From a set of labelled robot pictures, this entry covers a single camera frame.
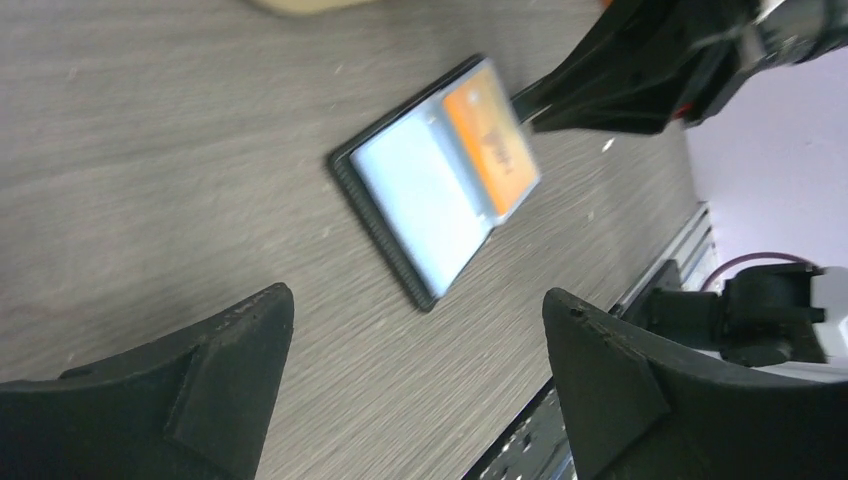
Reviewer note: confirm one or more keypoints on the gold VIP card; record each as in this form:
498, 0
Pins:
493, 138

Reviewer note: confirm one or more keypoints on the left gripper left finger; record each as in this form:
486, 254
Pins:
194, 404

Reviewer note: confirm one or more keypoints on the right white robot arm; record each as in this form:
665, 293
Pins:
765, 315

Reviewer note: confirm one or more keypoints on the black card holder wallet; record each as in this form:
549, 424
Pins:
409, 180

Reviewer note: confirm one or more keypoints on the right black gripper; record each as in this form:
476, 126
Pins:
645, 64

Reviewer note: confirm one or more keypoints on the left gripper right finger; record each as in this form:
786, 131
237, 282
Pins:
638, 406

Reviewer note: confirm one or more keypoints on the beige oval tray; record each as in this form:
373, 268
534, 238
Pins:
306, 7

